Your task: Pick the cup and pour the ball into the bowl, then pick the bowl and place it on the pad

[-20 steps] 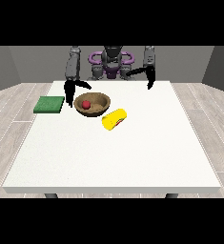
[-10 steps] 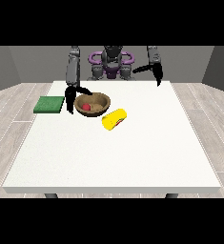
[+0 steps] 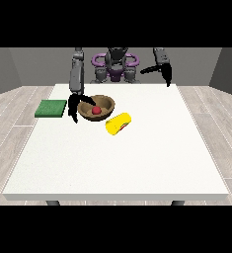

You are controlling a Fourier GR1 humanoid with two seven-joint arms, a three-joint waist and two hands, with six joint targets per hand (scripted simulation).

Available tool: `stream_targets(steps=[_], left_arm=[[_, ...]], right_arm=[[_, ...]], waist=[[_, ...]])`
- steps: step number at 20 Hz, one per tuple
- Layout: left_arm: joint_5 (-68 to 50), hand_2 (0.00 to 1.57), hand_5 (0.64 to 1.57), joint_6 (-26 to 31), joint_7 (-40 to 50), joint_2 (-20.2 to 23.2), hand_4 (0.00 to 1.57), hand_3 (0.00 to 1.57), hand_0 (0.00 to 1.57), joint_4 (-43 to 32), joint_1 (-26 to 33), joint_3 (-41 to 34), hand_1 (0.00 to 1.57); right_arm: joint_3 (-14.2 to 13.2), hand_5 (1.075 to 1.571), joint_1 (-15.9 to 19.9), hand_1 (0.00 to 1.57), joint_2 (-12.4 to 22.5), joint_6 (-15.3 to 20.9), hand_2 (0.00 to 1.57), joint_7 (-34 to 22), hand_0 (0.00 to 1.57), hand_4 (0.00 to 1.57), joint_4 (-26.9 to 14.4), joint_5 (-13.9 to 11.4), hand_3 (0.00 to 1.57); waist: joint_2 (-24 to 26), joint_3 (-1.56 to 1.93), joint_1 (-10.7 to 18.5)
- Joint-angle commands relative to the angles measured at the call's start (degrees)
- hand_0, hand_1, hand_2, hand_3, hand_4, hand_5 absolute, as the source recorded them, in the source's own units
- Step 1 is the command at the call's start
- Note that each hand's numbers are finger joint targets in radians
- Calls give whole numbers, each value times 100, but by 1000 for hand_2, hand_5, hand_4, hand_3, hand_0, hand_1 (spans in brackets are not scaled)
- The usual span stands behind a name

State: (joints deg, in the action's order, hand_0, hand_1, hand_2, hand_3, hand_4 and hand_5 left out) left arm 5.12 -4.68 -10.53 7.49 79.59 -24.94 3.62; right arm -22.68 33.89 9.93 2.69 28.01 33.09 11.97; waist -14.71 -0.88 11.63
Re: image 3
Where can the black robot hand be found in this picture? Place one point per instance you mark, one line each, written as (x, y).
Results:
(73, 105)
(163, 70)

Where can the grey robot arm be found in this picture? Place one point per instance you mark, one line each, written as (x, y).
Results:
(76, 74)
(161, 56)

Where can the green square pad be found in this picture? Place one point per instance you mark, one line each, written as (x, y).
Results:
(50, 108)

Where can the small red ball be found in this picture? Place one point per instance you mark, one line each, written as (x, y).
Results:
(96, 110)

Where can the brown wooden bowl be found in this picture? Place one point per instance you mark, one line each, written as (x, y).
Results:
(97, 107)

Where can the grey robot trunk purple rings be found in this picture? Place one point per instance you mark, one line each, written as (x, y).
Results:
(115, 67)

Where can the dark table leg stub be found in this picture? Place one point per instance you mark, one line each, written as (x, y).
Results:
(177, 203)
(53, 203)

